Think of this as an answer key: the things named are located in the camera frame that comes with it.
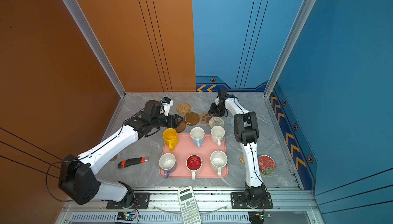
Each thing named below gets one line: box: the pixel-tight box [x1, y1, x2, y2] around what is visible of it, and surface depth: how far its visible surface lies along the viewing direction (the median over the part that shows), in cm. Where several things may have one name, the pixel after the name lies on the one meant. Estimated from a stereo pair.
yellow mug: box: [162, 127, 179, 152], surface depth 88 cm
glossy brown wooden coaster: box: [184, 112, 200, 126], surface depth 107 cm
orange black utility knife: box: [117, 157, 149, 169], surface depth 86 cm
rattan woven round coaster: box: [176, 102, 191, 115], surface depth 112 cm
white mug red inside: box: [185, 153, 203, 181], surface depth 79 cm
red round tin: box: [257, 154, 276, 175], surface depth 83 cm
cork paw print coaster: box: [199, 111, 214, 126], surface depth 107 cm
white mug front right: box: [209, 150, 228, 177], surface depth 81 cm
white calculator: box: [177, 185, 203, 224], surface depth 72 cm
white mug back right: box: [210, 125, 226, 147], surface depth 89 cm
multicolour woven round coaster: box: [208, 116, 225, 129], surface depth 104 cm
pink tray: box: [159, 133, 229, 179], surface depth 85 cm
